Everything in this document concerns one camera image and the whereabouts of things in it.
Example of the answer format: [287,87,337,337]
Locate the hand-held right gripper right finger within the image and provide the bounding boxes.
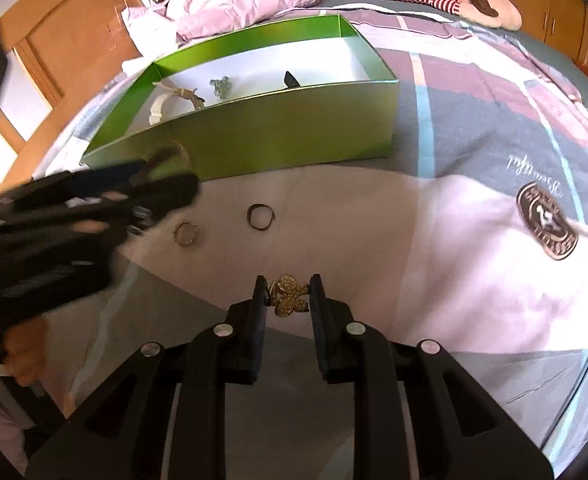
[309,274,554,480]

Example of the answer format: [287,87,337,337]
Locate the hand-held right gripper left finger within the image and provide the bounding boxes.
[24,275,269,480]

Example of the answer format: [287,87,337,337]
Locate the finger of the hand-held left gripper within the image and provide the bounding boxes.
[99,172,201,222]
[64,159,149,196]

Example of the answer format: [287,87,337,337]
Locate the gold butterfly ring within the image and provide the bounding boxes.
[270,273,311,317]

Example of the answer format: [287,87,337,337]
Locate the brown bead bracelet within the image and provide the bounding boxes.
[171,87,207,111]

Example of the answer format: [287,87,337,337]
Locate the green cardboard box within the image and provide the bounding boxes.
[80,14,401,182]

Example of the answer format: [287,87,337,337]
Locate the person's left hand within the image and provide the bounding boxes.
[0,317,51,387]

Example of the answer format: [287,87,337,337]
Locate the white wrist watch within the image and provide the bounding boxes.
[149,80,185,126]

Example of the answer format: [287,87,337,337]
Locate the wooden door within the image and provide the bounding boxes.
[0,0,175,188]

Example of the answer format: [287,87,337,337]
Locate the printed bed sheet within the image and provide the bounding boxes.
[0,0,588,463]

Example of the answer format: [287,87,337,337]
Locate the wooden wardrobe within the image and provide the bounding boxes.
[414,0,588,92]

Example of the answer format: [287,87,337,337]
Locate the gold beaded ring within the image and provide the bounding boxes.
[174,220,201,247]

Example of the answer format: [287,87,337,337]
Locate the dark metal ring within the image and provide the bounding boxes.
[247,203,275,231]

